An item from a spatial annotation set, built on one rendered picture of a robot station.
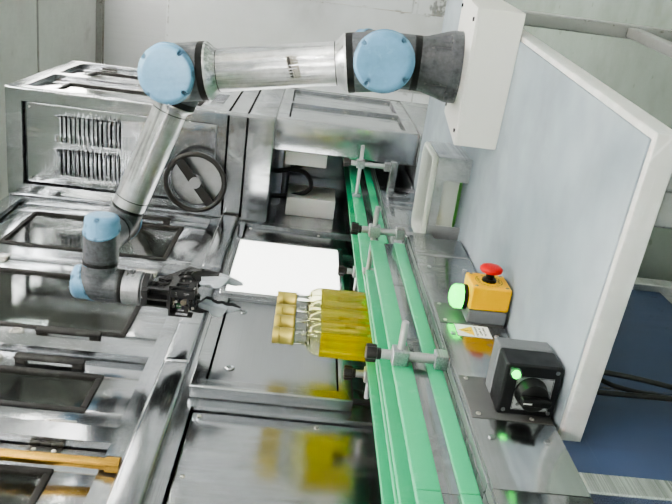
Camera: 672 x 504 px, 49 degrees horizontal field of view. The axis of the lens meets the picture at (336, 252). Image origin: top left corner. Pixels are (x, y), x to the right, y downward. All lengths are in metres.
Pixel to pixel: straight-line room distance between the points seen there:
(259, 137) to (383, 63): 1.15
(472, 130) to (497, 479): 0.80
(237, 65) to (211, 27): 3.80
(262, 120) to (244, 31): 2.77
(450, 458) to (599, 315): 0.26
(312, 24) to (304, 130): 2.76
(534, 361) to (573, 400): 0.07
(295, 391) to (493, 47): 0.79
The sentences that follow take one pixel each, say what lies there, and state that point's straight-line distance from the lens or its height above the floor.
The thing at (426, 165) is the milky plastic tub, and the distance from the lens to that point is 1.89.
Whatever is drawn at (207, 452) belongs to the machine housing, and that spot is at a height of 1.26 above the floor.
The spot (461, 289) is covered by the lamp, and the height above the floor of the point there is 0.84.
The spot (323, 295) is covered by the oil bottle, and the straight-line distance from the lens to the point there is 1.64.
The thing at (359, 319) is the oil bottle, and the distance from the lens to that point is 1.56.
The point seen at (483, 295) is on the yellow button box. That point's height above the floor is 0.80.
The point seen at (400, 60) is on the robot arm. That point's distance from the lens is 1.45.
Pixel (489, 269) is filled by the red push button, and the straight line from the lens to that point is 1.31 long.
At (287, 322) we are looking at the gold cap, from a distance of 1.55.
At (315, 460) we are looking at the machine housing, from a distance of 1.45.
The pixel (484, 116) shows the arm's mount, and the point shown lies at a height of 0.79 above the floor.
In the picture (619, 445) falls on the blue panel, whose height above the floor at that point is 0.66.
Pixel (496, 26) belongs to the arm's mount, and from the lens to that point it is 1.50.
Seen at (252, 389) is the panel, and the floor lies 1.19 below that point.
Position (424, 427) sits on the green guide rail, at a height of 0.94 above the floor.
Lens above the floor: 1.14
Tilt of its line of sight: 4 degrees down
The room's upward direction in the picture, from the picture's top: 84 degrees counter-clockwise
